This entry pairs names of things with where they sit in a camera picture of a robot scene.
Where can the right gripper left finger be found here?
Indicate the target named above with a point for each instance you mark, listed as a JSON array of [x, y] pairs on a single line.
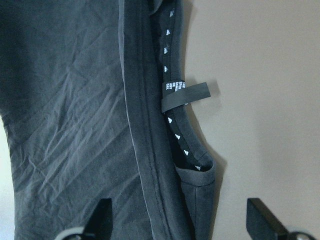
[[99, 226]]

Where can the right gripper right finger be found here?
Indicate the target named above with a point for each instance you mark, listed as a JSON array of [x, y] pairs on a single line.
[[261, 223]]

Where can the black t-shirt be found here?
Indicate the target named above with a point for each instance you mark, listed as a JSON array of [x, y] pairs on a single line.
[[92, 101]]

